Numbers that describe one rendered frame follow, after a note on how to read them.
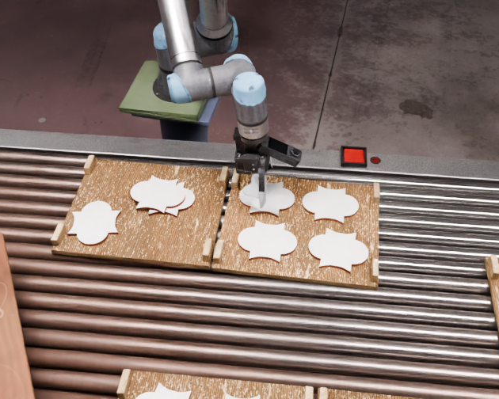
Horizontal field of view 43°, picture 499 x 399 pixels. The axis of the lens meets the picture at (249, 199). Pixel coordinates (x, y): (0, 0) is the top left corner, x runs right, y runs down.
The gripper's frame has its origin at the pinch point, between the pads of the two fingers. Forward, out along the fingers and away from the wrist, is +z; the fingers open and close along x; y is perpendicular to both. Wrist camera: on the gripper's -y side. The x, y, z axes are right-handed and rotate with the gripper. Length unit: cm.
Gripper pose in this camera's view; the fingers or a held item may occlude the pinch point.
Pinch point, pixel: (268, 188)
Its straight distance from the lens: 171.5
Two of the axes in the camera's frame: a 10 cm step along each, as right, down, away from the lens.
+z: 0.9, 7.0, 7.1
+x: -1.5, 7.1, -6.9
